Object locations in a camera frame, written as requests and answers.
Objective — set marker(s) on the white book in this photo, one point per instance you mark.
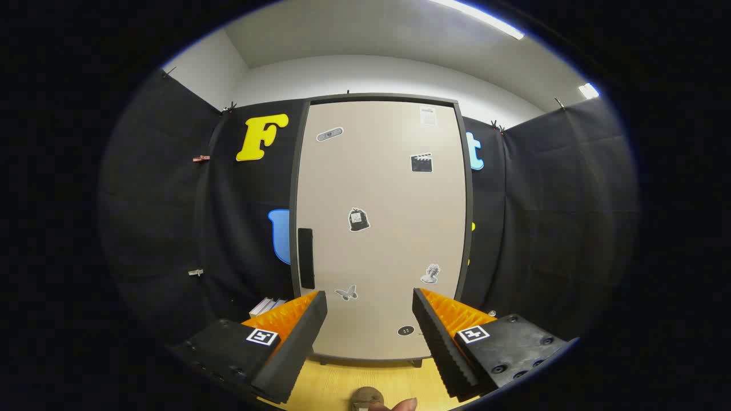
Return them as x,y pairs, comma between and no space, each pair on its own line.
261,307

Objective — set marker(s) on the black clip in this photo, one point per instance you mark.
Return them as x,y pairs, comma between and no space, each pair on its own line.
229,107
495,126
559,103
168,72

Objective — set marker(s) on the small ceiling light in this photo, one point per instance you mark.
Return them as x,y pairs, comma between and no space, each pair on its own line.
589,91

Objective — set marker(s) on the red clip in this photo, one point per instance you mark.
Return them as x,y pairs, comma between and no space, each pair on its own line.
201,158

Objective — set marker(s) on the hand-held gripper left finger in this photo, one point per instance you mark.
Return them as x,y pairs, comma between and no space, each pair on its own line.
297,342

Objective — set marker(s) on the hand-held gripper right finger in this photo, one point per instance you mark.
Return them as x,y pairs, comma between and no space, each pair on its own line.
440,342

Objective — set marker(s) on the long ceiling light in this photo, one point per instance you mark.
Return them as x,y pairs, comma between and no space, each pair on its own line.
485,20

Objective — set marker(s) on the black backdrop cloth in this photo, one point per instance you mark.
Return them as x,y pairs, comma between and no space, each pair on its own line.
542,217

